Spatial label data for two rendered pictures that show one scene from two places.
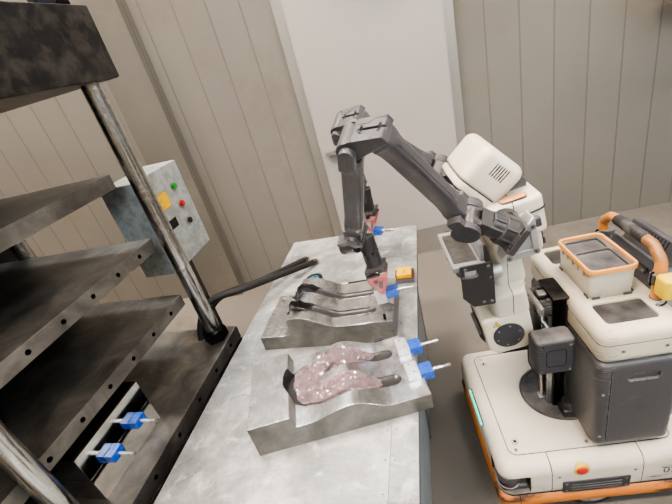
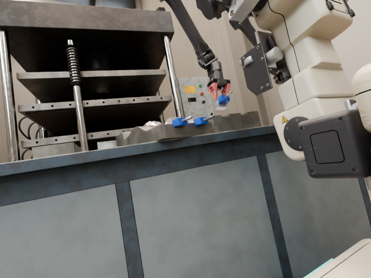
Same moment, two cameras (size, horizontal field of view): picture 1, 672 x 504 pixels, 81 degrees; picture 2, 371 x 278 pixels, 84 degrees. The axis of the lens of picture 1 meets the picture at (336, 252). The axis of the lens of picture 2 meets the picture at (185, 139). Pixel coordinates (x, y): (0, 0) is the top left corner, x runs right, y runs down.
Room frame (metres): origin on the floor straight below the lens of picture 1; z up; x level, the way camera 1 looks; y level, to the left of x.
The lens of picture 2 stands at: (0.36, -0.78, 0.71)
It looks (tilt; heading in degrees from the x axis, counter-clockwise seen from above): 6 degrees up; 53
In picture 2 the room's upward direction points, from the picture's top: 10 degrees counter-clockwise
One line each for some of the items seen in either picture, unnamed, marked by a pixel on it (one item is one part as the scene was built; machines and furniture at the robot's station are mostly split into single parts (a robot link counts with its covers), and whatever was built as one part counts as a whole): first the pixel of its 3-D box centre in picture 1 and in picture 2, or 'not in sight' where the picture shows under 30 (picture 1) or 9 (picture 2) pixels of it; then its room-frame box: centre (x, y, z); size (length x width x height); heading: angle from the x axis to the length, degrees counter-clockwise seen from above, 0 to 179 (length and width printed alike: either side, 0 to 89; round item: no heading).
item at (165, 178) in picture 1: (209, 315); (203, 154); (1.66, 0.68, 0.73); 0.30 x 0.22 x 1.47; 163
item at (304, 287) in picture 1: (330, 299); not in sight; (1.23, 0.07, 0.92); 0.35 x 0.16 x 0.09; 73
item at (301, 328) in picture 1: (330, 308); (213, 128); (1.24, 0.08, 0.87); 0.50 x 0.26 x 0.14; 73
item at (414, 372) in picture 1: (428, 370); (181, 122); (0.83, -0.16, 0.85); 0.13 x 0.05 x 0.05; 90
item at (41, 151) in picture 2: not in sight; (60, 155); (0.47, 0.30, 0.83); 0.20 x 0.15 x 0.07; 73
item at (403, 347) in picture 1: (417, 345); (202, 121); (0.94, -0.16, 0.85); 0.13 x 0.05 x 0.05; 90
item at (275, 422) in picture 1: (336, 383); (158, 135); (0.88, 0.11, 0.85); 0.50 x 0.26 x 0.11; 90
